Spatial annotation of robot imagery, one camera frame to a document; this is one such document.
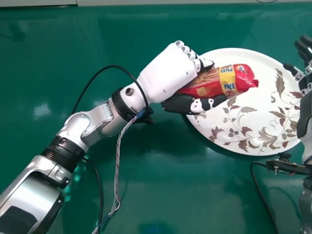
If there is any plate with brown leaf pattern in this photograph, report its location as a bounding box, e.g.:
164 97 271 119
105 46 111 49
181 48 306 156

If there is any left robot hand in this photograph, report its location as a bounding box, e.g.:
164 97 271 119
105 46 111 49
111 40 229 122

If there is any black cable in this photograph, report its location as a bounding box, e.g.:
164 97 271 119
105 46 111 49
250 160 281 234
72 64 150 229

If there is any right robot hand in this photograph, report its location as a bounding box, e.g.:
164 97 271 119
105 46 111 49
282 35 312 166

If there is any red biscuit packet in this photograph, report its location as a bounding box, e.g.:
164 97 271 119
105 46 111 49
177 63 259 99

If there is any white braided cable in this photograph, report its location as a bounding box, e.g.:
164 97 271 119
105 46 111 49
91 111 147 234

